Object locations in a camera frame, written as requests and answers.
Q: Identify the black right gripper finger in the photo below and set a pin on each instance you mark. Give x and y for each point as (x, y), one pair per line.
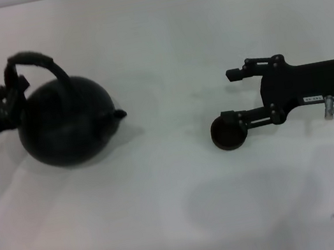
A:
(235, 74)
(256, 117)

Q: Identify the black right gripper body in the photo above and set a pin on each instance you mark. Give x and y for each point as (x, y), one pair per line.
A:
(302, 85)

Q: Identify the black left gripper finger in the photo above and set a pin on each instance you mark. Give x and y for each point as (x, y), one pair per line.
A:
(12, 108)
(23, 84)

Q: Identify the dark brown teacup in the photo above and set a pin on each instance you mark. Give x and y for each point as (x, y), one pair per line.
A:
(226, 140)

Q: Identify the black round teapot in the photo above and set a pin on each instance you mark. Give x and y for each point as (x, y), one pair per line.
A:
(69, 139)

